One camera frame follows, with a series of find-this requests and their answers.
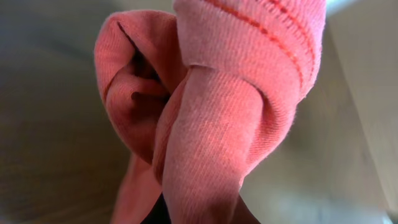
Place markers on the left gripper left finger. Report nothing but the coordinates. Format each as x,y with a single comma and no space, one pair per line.
159,213

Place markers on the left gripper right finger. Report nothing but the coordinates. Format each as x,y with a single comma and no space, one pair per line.
242,214

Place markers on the red printed t-shirt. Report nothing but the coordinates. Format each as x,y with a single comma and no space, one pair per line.
201,96

